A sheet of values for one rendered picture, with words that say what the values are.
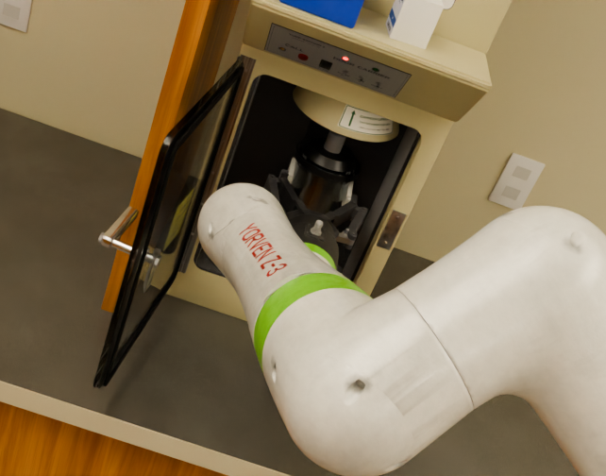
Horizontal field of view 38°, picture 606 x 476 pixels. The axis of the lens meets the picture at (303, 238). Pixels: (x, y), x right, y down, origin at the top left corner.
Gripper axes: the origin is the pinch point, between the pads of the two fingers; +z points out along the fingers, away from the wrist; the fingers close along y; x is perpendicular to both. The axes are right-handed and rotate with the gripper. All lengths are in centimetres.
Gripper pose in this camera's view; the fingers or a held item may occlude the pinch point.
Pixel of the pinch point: (319, 181)
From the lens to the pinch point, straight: 142.8
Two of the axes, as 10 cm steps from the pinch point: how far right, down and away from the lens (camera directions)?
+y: -9.4, -3.3, -0.9
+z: 1.0, -5.1, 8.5
